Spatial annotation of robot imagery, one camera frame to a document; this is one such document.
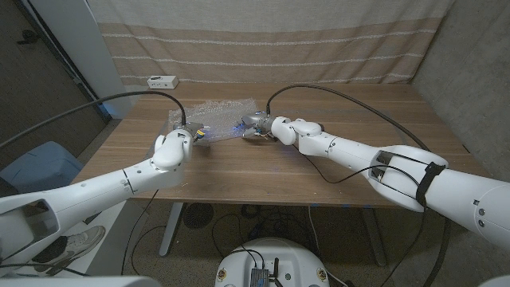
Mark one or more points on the small grey electronics box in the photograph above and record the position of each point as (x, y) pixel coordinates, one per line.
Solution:
(259, 278)

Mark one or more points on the dark wooden door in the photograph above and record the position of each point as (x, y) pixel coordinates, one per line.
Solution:
(32, 71)

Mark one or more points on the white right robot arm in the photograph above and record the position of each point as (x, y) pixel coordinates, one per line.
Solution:
(398, 179)

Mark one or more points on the round black floor fan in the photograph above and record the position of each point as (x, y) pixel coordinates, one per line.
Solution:
(198, 215)

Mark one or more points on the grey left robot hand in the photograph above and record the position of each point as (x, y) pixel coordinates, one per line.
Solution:
(195, 129)

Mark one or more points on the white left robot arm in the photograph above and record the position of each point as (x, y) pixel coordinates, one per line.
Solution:
(99, 191)

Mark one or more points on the white power strip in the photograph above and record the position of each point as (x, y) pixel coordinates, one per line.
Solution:
(162, 82)

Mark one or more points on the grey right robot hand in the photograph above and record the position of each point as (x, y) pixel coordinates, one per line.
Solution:
(257, 123)

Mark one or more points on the clear bubble wrap sheet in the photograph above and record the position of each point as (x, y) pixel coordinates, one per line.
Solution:
(223, 115)

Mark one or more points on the beige striped curtain backdrop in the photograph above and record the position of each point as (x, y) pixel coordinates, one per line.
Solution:
(259, 48)

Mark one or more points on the white table leg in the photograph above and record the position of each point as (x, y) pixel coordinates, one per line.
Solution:
(170, 231)
(374, 239)

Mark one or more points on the blue-grey plastic bin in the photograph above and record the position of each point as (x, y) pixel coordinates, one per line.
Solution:
(40, 167)

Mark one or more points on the white grey sneaker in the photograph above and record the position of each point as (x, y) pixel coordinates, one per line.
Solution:
(75, 243)

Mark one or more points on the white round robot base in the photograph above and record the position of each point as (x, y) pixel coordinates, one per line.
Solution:
(295, 259)

